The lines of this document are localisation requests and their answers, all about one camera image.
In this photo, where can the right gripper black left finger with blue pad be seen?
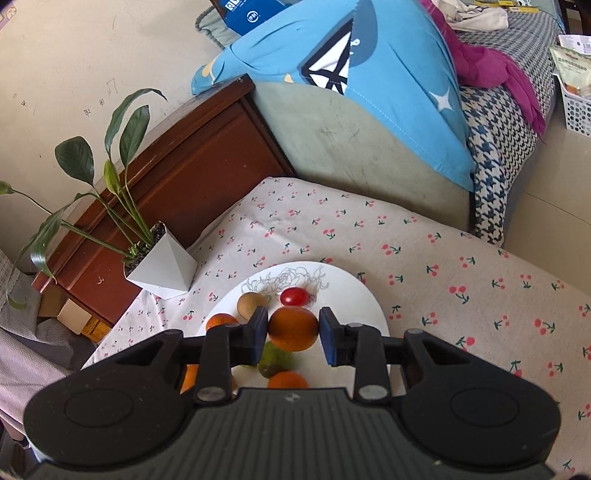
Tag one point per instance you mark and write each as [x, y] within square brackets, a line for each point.
[223, 348]

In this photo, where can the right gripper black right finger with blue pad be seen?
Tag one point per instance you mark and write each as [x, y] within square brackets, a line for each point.
[359, 346]

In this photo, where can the dark orange fruit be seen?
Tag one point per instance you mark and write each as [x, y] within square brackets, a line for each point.
[220, 319]

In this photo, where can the brown kiwi fruit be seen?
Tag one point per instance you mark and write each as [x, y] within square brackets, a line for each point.
[249, 302]

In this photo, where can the large green mango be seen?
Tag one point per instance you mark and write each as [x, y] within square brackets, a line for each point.
[275, 360]

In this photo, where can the orange mandarin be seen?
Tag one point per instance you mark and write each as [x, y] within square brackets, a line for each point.
[293, 329]
[287, 380]
[190, 377]

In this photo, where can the white ceramic plate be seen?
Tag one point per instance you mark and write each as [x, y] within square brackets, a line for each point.
[328, 286]

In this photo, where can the red cherry tomato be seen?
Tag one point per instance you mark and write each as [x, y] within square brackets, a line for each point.
[294, 296]

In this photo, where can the white geometric plant pot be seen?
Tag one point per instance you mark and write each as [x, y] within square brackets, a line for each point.
[165, 269]

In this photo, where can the cherry print tablecloth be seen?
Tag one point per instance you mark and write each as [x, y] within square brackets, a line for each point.
[423, 274]

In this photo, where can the green leafy plant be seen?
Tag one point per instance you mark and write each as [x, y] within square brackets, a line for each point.
[122, 139]

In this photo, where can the cardboard box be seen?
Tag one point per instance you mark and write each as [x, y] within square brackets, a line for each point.
[56, 305]

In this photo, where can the red wooden cabinet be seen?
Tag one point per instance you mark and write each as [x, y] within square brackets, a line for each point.
[198, 162]

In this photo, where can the green sofa armrest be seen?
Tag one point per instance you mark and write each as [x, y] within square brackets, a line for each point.
[331, 140]

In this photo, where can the houndstooth sofa cover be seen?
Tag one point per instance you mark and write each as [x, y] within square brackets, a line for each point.
[500, 140]

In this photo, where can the blue patterned pillow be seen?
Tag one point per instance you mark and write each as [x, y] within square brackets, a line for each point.
[387, 56]

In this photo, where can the magenta cloth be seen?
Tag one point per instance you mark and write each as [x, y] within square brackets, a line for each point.
[482, 67]

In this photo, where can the white plastic basket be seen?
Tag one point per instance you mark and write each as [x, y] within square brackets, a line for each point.
[577, 111]

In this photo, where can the blue box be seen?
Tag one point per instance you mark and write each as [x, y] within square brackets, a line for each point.
[242, 16]

